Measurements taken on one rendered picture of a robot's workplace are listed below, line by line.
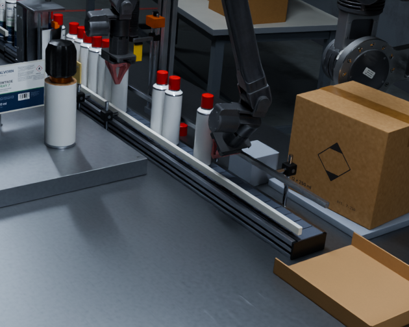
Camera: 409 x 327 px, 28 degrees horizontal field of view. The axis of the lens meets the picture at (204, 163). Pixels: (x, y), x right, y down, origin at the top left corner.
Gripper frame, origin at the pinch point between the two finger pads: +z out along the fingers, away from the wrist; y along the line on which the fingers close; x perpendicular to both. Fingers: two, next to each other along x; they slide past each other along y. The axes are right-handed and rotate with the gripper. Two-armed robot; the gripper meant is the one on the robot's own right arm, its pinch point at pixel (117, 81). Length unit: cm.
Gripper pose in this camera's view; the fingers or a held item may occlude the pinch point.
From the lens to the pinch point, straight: 245.9
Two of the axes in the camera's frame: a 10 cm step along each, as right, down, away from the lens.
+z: -0.8, 9.0, 4.2
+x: 8.1, -1.9, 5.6
